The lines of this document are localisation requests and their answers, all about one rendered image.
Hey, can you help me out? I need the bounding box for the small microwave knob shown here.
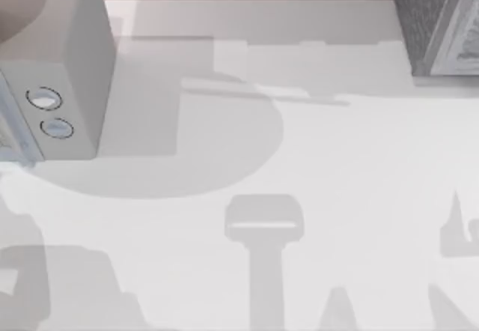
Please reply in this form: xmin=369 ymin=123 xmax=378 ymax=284
xmin=39 ymin=117 xmax=75 ymax=140

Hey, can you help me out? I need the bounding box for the pale microwave oven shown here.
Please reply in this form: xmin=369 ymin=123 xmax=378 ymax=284
xmin=0 ymin=0 xmax=117 ymax=168

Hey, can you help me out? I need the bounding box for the large microwave knob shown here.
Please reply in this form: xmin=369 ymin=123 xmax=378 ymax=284
xmin=25 ymin=86 xmax=64 ymax=112

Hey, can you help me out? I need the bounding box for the microwave door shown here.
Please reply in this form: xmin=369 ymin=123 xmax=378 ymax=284
xmin=0 ymin=69 xmax=45 ymax=167

